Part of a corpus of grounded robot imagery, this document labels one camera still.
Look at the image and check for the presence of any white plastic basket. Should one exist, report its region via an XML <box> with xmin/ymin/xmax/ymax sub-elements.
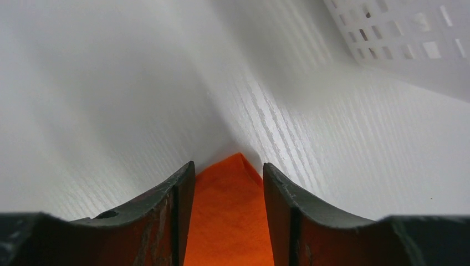
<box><xmin>325</xmin><ymin>0</ymin><xmax>469</xmax><ymax>102</ymax></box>

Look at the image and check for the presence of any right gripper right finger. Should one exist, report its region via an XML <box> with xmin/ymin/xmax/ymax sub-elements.
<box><xmin>263</xmin><ymin>163</ymin><xmax>469</xmax><ymax>265</ymax></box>

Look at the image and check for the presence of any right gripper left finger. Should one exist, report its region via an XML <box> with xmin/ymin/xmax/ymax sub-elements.
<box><xmin>1</xmin><ymin>162</ymin><xmax>196</xmax><ymax>265</ymax></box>

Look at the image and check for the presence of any orange t-shirt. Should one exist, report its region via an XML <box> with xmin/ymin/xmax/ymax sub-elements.
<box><xmin>184</xmin><ymin>153</ymin><xmax>274</xmax><ymax>265</ymax></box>

